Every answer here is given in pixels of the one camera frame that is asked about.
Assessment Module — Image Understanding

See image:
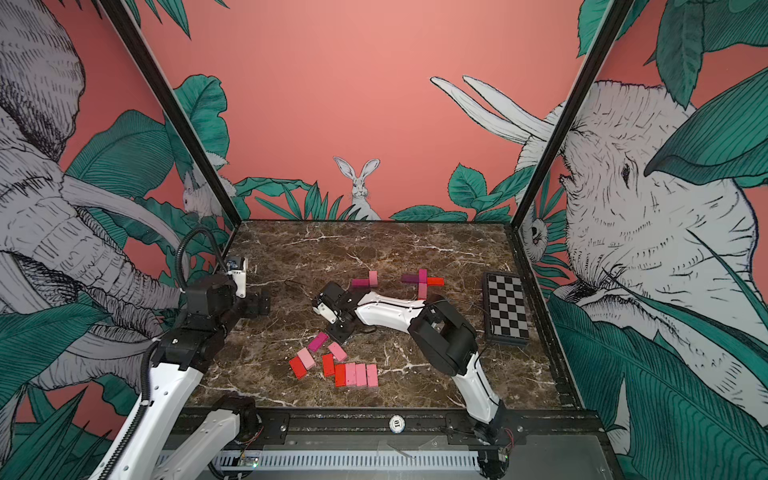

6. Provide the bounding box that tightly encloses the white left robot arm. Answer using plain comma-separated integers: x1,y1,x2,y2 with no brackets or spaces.
91,268,263,479

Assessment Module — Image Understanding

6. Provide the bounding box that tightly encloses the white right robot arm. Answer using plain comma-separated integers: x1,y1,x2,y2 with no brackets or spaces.
312,282,527,445

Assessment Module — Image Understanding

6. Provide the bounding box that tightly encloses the red row block left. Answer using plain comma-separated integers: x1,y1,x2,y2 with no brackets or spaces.
334,364,347,388

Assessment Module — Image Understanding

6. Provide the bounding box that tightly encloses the pink row block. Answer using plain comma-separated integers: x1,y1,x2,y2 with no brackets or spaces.
366,364,379,388
355,363,368,387
344,363,357,387

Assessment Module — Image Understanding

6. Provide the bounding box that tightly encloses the checkerboard calibration plate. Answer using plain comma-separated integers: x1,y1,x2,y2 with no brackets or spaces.
482,272,531,347

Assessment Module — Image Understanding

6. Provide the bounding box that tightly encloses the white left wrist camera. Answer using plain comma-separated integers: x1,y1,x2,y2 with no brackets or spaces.
225,256,248,298

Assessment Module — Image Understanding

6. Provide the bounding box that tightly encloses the black corrugated cable hose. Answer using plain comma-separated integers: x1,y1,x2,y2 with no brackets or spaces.
175,226,230,286

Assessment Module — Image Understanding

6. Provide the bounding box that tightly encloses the white slotted cable duct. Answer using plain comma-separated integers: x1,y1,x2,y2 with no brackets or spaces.
212,450,480,472

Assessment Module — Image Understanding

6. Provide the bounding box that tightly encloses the black front frame rail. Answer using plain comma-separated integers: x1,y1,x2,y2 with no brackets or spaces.
251,407,606,448

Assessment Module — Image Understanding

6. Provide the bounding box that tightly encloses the black left corner frame post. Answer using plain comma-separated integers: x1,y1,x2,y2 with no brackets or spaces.
99,0,242,230

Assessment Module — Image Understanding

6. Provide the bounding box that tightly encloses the black corner frame post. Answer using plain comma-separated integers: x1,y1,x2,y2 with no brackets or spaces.
511,0,633,230
99,0,242,230

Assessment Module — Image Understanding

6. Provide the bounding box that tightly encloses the black right corner frame post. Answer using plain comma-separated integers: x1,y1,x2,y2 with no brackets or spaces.
511,0,633,230

